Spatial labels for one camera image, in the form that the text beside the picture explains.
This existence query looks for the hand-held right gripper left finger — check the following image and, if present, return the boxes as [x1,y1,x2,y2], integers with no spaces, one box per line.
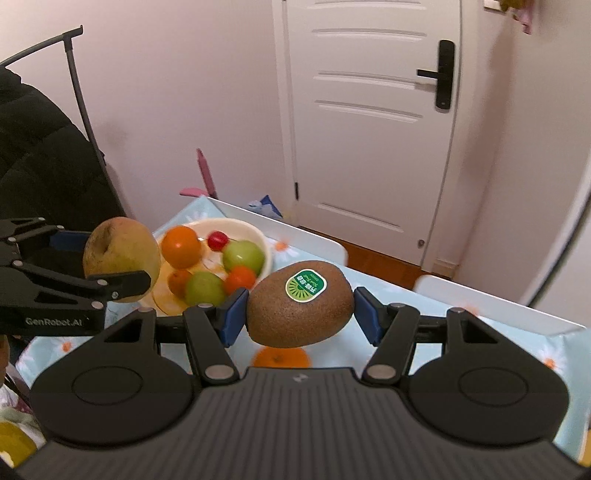
[99,288,250,387]

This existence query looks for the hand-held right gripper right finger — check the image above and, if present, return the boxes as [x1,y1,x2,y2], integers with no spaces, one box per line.
[353,287,500,385]

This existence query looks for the blue printed bag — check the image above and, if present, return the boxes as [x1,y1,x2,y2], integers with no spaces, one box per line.
[247,194,284,220]

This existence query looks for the cream bowl with duck print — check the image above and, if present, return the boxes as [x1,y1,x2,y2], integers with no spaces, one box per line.
[137,219,269,320]

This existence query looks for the brown kiwi with green sticker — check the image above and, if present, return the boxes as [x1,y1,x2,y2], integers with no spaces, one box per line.
[246,260,354,348]

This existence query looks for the large yellow-red apple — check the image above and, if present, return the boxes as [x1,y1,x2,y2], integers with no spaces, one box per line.
[82,216,162,304]

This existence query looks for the yellow round object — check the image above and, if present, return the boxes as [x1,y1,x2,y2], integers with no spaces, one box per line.
[0,421,38,468]

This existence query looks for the black curved rack pole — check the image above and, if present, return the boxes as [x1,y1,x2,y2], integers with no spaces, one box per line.
[0,26,124,217]

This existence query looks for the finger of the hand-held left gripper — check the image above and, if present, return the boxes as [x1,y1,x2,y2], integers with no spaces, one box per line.
[0,261,153,311]
[0,217,93,271]

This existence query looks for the black coat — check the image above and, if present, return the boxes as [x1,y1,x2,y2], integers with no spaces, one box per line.
[0,68,129,232]

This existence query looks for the small tangerine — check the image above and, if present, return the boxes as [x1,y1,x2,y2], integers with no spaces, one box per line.
[167,270,193,297]
[224,266,257,293]

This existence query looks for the large orange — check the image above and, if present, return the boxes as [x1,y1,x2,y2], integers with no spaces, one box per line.
[253,346,310,369]

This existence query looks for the green apple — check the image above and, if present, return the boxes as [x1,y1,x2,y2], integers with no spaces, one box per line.
[223,240,266,273]
[185,271,227,308]

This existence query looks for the white panel door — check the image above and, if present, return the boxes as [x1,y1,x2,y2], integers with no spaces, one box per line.
[271,0,463,273]

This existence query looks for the black door handle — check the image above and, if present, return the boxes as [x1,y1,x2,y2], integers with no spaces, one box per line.
[416,40,456,111]

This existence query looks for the blue daisy-print tablecloth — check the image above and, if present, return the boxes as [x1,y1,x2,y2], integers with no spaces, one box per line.
[16,196,591,462]

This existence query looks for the medium orange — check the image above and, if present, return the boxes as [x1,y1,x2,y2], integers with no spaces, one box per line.
[161,226,203,270]

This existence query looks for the pink plastic object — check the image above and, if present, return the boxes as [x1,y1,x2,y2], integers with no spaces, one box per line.
[180,148,219,200]

